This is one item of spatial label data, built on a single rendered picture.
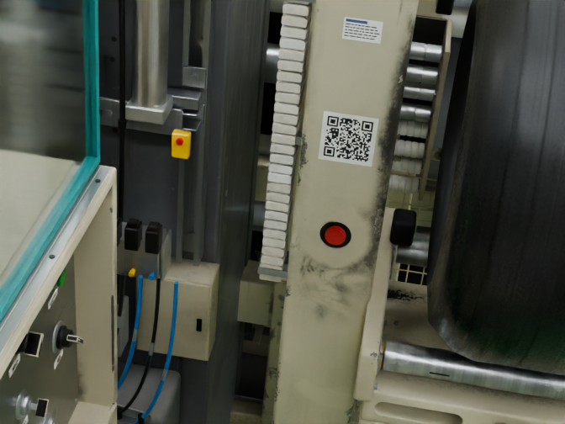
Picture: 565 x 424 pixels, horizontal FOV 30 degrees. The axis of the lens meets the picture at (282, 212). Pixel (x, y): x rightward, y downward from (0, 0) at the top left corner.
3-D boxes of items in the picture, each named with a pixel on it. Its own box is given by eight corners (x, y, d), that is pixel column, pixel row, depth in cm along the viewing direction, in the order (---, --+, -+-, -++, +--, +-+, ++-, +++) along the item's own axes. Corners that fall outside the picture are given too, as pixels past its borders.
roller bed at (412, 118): (316, 185, 195) (334, 35, 179) (326, 146, 207) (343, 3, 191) (423, 201, 193) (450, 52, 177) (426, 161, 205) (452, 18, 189)
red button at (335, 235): (323, 244, 153) (325, 226, 152) (324, 237, 155) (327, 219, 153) (344, 247, 153) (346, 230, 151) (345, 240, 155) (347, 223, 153)
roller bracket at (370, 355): (351, 402, 154) (360, 351, 149) (375, 250, 187) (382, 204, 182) (374, 405, 154) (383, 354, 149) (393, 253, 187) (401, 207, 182)
